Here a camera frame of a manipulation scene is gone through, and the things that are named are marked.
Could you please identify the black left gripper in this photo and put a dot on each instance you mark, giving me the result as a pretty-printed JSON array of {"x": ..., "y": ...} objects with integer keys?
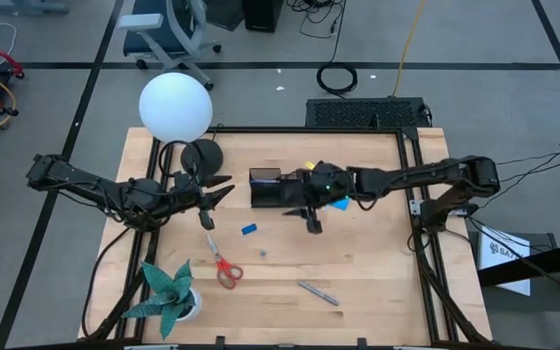
[{"x": 192, "y": 192}]

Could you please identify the black metal beam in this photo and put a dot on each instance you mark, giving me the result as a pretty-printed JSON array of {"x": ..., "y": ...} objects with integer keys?
[{"x": 552, "y": 260}]

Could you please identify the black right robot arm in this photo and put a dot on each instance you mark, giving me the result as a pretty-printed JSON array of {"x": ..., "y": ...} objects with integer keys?
[{"x": 406, "y": 175}]

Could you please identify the black metal table frame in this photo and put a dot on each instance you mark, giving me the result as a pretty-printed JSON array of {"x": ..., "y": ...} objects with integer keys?
[{"x": 309, "y": 129}]

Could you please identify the yellow tape tag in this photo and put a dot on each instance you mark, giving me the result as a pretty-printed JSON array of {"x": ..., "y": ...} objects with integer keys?
[{"x": 310, "y": 165}]

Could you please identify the dark blue eraser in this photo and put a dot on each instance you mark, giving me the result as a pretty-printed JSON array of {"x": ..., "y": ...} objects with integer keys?
[{"x": 249, "y": 229}]

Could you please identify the black mesh desk organizer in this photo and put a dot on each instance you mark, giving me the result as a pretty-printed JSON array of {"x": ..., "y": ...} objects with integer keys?
[{"x": 265, "y": 194}]

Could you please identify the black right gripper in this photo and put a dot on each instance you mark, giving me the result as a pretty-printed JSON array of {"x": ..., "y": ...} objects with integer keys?
[{"x": 331, "y": 185}]

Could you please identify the grey metal base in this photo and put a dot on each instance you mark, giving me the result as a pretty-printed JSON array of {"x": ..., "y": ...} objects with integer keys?
[{"x": 27, "y": 6}]

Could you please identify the snake plant in white pot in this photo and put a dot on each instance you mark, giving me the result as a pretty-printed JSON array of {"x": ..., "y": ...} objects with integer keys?
[{"x": 170, "y": 296}]

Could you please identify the white globe table lamp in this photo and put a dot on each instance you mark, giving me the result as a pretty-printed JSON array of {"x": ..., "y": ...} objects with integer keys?
[{"x": 175, "y": 107}]

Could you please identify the grey side table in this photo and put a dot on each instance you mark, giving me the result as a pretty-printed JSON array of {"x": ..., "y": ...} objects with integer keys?
[{"x": 547, "y": 296}]

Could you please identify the black table edge clamp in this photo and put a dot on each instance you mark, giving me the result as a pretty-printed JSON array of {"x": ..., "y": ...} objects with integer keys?
[
  {"x": 220, "y": 342},
  {"x": 362, "y": 343}
]

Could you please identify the light blue sticky note pad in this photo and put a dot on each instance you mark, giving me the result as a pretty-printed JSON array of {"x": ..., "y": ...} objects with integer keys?
[{"x": 342, "y": 204}]

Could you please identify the grey and blue office chair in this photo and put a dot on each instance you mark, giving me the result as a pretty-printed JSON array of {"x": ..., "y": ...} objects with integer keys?
[{"x": 156, "y": 34}]

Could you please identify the white paper sign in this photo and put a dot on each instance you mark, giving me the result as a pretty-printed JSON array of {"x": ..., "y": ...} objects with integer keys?
[{"x": 499, "y": 255}]

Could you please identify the black perforated computer case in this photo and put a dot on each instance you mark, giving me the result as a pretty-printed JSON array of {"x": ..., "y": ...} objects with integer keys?
[{"x": 367, "y": 113}]

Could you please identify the silver Sharpie marker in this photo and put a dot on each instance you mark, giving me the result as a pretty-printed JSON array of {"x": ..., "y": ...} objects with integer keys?
[{"x": 318, "y": 293}]

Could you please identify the black computer tower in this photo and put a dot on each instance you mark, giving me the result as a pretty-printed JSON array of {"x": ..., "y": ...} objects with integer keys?
[{"x": 263, "y": 14}]

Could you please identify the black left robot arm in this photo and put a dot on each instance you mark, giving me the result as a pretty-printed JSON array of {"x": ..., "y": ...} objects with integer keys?
[{"x": 80, "y": 182}]

